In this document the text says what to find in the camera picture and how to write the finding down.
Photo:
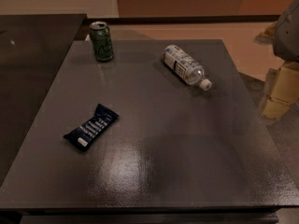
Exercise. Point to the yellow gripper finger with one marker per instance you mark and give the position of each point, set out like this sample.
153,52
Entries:
271,108
286,84

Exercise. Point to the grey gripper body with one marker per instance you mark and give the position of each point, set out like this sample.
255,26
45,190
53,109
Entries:
288,36

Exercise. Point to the clear plastic water bottle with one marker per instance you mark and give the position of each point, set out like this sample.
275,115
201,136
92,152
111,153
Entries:
186,67

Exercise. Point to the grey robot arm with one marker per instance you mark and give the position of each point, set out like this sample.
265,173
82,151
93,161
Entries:
283,35

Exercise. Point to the green soda can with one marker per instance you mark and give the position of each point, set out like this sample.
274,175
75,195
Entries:
102,45

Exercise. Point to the dark blue snack bar wrapper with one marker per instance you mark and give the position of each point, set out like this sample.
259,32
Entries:
84,135

